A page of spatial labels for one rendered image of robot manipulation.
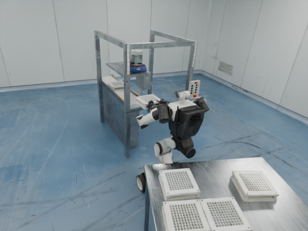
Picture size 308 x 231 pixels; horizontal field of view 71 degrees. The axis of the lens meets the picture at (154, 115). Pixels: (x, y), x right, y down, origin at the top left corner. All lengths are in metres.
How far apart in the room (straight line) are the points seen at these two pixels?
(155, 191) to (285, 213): 0.89
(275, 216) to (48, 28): 5.38
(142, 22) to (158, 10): 0.54
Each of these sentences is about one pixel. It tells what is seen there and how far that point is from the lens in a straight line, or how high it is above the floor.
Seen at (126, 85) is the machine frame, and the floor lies 1.13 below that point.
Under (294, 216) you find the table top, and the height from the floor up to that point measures 0.82.
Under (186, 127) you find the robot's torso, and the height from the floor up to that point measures 1.08.
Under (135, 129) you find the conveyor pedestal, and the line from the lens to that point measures 3.23.
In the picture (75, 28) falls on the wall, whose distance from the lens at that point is 5.82.
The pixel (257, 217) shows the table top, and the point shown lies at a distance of 1.71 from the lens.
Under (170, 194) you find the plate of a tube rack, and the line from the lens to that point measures 1.56.
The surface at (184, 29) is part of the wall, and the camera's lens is 6.91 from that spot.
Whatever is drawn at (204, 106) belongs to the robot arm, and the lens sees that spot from 2.14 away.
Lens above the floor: 2.03
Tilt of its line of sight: 28 degrees down
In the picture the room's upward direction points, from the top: 3 degrees clockwise
